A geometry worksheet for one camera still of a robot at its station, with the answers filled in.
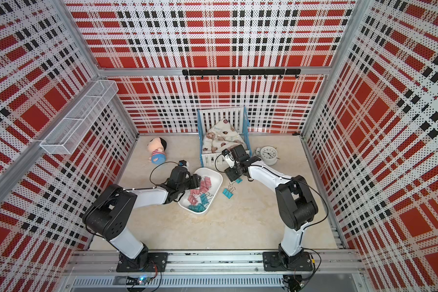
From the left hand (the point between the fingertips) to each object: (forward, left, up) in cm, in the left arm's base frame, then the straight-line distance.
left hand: (199, 177), depth 96 cm
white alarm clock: (+15, -39, 0) cm, 42 cm away
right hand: (+2, -19, +5) cm, 20 cm away
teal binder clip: (-8, -16, -2) cm, 18 cm away
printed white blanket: (+32, -11, -1) cm, 34 cm away
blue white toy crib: (+36, -3, +11) cm, 38 cm away
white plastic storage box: (-12, -1, -2) cm, 12 cm away
